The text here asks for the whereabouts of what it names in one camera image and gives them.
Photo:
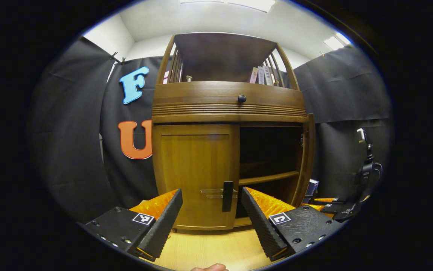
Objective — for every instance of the black round drawer knob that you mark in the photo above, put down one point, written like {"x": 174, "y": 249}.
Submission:
{"x": 241, "y": 98}

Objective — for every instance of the wooden cabinet door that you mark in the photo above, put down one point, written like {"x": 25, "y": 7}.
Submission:
{"x": 308, "y": 158}
{"x": 194, "y": 165}

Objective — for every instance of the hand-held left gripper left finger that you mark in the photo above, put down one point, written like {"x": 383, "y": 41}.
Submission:
{"x": 163, "y": 226}

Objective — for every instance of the ceiling light panel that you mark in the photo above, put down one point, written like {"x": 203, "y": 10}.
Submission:
{"x": 335, "y": 42}

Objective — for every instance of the grey book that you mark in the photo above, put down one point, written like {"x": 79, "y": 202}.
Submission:
{"x": 261, "y": 75}
{"x": 267, "y": 75}

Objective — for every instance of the dark blue book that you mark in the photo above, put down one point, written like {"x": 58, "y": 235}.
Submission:
{"x": 312, "y": 186}

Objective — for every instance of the black backdrop cloth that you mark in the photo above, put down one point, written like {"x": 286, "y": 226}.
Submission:
{"x": 73, "y": 131}

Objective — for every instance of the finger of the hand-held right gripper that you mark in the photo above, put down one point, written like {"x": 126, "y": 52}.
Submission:
{"x": 325, "y": 200}
{"x": 327, "y": 208}

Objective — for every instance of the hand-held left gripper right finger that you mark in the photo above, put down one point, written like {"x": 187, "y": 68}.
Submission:
{"x": 261, "y": 226}

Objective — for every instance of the wooden inner cabinet shelf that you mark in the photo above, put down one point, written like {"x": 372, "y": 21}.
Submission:
{"x": 269, "y": 177}

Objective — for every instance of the wooden double-door shoe cabinet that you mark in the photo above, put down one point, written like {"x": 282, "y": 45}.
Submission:
{"x": 220, "y": 94}

